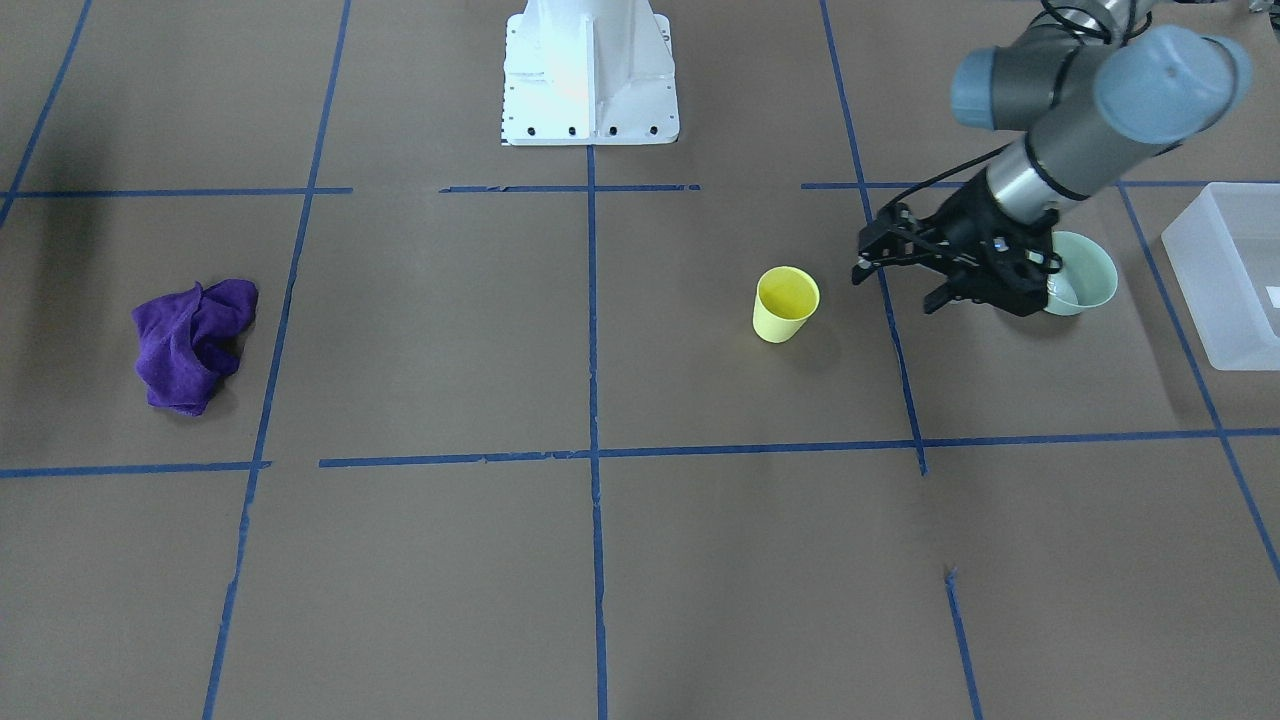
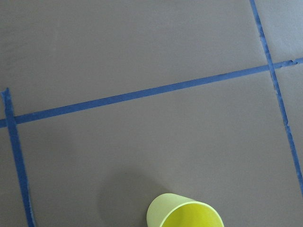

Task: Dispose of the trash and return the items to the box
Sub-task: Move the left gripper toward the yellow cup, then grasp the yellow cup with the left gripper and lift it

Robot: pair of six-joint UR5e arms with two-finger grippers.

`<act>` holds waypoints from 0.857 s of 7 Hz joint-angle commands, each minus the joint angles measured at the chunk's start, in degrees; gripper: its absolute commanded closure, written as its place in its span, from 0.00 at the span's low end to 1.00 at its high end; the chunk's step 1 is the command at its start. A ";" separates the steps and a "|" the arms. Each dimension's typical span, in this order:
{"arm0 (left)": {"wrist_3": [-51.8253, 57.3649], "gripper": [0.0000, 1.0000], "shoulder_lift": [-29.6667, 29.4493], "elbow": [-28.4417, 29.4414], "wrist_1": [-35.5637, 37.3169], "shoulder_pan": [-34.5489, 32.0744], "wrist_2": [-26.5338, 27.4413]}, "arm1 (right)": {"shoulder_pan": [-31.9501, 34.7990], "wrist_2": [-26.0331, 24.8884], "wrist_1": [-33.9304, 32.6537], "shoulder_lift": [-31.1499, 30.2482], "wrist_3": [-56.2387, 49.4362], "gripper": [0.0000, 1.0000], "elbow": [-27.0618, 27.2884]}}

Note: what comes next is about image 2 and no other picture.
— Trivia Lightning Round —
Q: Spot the yellow plastic cup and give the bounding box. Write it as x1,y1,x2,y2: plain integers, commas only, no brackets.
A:
146,193,224,227

